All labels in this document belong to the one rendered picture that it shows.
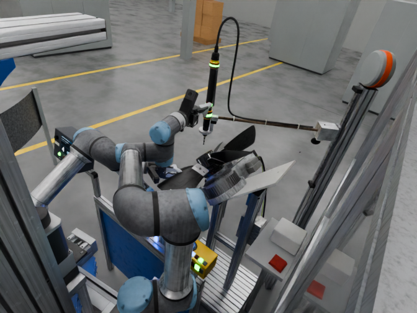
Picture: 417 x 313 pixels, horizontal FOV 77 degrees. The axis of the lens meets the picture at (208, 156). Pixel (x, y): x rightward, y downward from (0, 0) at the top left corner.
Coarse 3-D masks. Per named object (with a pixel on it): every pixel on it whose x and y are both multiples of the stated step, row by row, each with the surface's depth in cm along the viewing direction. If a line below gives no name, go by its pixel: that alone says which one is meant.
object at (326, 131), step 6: (318, 126) 134; (324, 126) 132; (330, 126) 133; (336, 126) 134; (318, 132) 134; (324, 132) 132; (330, 132) 132; (336, 132) 132; (318, 138) 134; (324, 138) 134; (330, 138) 134
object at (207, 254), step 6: (198, 240) 128; (198, 246) 126; (204, 246) 126; (198, 252) 123; (204, 252) 123; (210, 252) 124; (192, 258) 120; (198, 258) 120; (204, 258) 121; (210, 258) 121; (216, 258) 123; (198, 264) 119; (210, 264) 119; (192, 270) 124; (204, 270) 117; (210, 270) 125; (204, 276) 121
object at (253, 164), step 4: (256, 156) 176; (252, 160) 172; (256, 160) 175; (248, 164) 172; (252, 164) 170; (256, 164) 173; (260, 164) 175; (248, 168) 172; (252, 168) 170; (256, 168) 171; (248, 172) 173; (252, 172) 172
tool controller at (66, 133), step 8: (56, 128) 158; (64, 128) 161; (72, 128) 164; (56, 136) 157; (64, 136) 154; (72, 136) 155; (56, 144) 161; (64, 144) 156; (56, 152) 163; (88, 168) 160
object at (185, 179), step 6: (180, 174) 149; (186, 174) 149; (192, 174) 149; (198, 174) 150; (168, 180) 147; (174, 180) 146; (180, 180) 145; (186, 180) 145; (192, 180) 146; (198, 180) 146; (162, 186) 143; (168, 186) 142; (174, 186) 141; (180, 186) 141; (186, 186) 141; (192, 186) 142
